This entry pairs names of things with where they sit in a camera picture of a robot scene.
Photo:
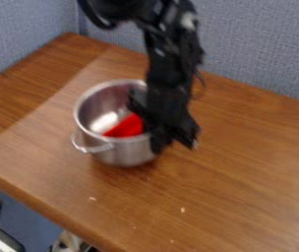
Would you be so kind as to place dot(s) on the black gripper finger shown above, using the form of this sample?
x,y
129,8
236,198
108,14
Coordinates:
x,y
160,141

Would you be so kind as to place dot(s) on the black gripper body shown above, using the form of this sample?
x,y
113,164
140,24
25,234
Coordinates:
x,y
161,108

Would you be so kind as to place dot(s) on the red block object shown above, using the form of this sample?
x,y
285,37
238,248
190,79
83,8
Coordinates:
x,y
129,127

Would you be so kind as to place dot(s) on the stainless steel pot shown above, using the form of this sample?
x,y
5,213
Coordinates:
x,y
99,110

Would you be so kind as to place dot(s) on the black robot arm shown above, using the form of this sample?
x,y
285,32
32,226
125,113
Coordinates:
x,y
168,24

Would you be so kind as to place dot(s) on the white object under table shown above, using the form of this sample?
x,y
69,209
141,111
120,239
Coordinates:
x,y
69,243

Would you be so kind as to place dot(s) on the grey white box corner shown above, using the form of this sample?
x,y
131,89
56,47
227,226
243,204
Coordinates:
x,y
9,244

